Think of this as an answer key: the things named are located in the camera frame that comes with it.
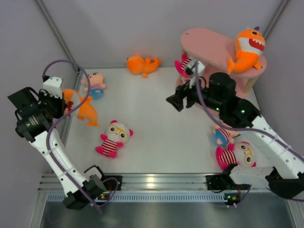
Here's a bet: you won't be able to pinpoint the aluminium rail front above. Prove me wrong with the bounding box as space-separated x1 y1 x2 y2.
38 172 297 192

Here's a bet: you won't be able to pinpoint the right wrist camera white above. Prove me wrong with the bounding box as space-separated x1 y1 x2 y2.
185 59 206 76

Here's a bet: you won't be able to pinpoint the orange shark plush back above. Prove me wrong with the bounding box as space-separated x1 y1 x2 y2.
126 55 162 77

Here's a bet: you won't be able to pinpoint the orange shark plush purple fin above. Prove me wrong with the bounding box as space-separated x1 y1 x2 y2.
227 26 266 74

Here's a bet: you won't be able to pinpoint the aluminium frame post left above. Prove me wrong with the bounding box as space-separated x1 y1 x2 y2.
33 0 75 62

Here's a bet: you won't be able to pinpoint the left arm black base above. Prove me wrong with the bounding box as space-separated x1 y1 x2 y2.
101 175 123 191

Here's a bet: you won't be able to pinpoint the panda plush yellow glasses right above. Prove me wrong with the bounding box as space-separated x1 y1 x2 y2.
216 141 257 170

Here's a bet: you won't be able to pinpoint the pink panda plush on shelf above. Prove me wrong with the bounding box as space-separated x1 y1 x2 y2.
174 54 193 83

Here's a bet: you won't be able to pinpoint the boy doll plush left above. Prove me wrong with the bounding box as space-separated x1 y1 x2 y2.
81 72 106 100

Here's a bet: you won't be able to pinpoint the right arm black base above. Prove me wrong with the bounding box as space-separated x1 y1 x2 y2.
206 174 229 192

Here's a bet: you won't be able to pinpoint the boy doll plush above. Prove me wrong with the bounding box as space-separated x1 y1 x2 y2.
212 124 240 146
81 72 106 100

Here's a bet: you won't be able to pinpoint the pink three-tier shelf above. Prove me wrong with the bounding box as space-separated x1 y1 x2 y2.
176 28 266 98

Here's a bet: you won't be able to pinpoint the boy doll plush right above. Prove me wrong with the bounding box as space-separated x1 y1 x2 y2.
212 124 240 146

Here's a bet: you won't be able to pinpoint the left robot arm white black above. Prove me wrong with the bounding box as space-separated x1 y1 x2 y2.
8 87 107 210

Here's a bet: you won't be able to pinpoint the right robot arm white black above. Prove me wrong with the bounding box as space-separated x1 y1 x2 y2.
166 73 304 201

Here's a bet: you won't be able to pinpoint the panda plush yellow glasses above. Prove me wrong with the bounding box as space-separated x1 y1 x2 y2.
95 120 134 159
216 141 257 170

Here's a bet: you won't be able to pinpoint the panda plush yellow glasses left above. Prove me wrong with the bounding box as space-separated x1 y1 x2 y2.
95 120 134 159

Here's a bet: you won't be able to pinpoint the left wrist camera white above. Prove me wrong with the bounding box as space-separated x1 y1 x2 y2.
43 76 63 99

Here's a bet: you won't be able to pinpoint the white slotted cable duct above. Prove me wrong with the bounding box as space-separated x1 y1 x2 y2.
47 191 228 202

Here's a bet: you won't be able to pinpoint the aluminium frame post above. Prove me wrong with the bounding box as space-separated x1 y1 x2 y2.
262 0 292 41
33 0 75 62

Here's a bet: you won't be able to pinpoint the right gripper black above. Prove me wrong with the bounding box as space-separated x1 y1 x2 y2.
166 74 223 113

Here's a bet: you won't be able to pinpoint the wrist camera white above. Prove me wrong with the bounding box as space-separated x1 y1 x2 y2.
185 59 206 76
43 76 63 99

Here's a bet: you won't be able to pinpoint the aluminium frame post right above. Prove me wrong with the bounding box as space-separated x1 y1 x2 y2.
262 0 292 41

